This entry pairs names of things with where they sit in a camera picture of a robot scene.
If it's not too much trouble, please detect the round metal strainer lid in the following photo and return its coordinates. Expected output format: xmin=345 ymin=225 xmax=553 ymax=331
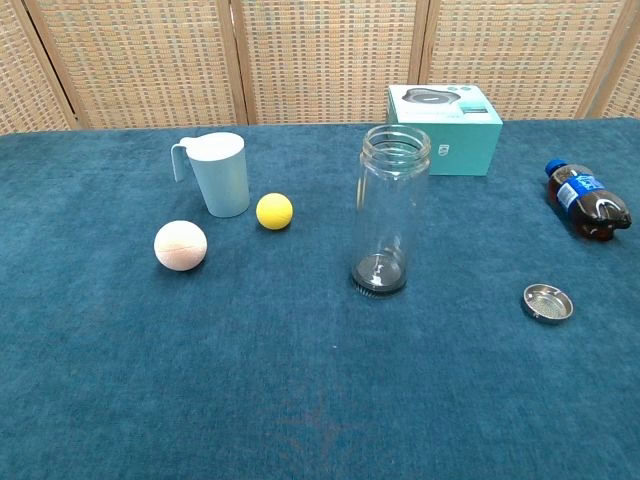
xmin=522 ymin=283 xmax=576 ymax=326

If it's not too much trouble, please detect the clear glass jar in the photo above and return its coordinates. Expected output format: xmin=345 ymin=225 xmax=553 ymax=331
xmin=351 ymin=124 xmax=433 ymax=300

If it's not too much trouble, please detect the yellow ball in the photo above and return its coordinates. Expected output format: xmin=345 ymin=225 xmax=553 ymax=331
xmin=255 ymin=192 xmax=295 ymax=232

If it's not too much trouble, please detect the teal velvet tablecloth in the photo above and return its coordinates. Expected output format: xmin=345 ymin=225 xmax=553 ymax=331
xmin=0 ymin=116 xmax=640 ymax=480

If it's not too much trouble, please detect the pale pink ball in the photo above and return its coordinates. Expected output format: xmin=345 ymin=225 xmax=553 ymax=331
xmin=153 ymin=219 xmax=208 ymax=273

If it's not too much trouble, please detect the teal product box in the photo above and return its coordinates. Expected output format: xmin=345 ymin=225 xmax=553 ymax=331
xmin=385 ymin=83 xmax=504 ymax=177

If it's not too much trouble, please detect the woven rattan folding screen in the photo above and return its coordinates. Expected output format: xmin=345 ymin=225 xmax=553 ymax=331
xmin=0 ymin=0 xmax=640 ymax=136

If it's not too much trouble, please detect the cola bottle with blue label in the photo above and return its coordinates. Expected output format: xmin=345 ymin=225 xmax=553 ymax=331
xmin=544 ymin=158 xmax=633 ymax=244

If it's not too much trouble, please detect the light blue handled pitcher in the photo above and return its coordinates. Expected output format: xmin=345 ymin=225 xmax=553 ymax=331
xmin=171 ymin=132 xmax=252 ymax=219

